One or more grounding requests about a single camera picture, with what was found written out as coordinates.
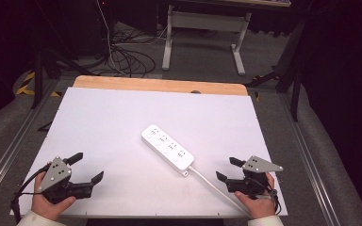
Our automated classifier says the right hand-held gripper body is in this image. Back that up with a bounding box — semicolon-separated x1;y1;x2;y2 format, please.
225;155;285;200

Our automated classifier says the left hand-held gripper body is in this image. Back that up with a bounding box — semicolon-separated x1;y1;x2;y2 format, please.
38;155;93;204

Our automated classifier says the white power strip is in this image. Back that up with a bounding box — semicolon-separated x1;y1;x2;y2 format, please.
140;123;195;177

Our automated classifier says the person's left hand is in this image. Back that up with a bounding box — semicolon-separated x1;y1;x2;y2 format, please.
31;171;77;221

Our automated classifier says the person's right hand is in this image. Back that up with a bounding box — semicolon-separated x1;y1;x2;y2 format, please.
234;171;277;220

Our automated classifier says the black stand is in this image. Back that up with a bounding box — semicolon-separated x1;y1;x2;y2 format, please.
244;18;307;122
31;0;100;110

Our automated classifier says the yellow black floor tape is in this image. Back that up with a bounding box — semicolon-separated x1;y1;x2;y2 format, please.
15;71;61;98

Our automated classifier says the white power strip cable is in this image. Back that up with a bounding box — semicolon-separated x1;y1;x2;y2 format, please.
188;166;252;218

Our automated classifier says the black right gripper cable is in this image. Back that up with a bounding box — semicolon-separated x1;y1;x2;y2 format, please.
265;178;283;217

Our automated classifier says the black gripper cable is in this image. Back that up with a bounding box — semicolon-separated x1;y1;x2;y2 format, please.
265;178;283;217
9;163;51;224

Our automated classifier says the aluminium rail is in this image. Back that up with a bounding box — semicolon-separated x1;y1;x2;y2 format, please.
277;93;338;226
0;78;61;203

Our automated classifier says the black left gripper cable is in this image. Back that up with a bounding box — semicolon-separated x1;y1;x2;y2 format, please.
9;163;51;224

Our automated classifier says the bundle of black floor cables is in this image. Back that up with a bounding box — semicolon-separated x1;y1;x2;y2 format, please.
105;26;157;79

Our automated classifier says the thin white floor cable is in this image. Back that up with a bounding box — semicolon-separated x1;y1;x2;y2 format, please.
96;0;122;74

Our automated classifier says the white metal desk frame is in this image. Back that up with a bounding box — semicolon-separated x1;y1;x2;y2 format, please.
161;4;253;77

